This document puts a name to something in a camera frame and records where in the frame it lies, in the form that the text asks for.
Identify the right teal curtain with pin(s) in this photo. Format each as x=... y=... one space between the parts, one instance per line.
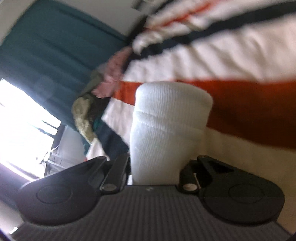
x=51 y=51

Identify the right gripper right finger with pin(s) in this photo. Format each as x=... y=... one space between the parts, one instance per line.
x=200 y=175

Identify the white sweatpants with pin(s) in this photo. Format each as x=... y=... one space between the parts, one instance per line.
x=168 y=122

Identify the olive green garment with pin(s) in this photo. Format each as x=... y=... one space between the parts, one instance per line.
x=96 y=78

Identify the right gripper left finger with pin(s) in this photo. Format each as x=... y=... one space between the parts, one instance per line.
x=117 y=176

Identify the window with dark frame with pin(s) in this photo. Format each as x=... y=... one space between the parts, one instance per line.
x=27 y=132

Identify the pink garment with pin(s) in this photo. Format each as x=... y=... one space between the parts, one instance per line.
x=112 y=74

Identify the striped bed blanket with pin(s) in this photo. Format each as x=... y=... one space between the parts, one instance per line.
x=240 y=52

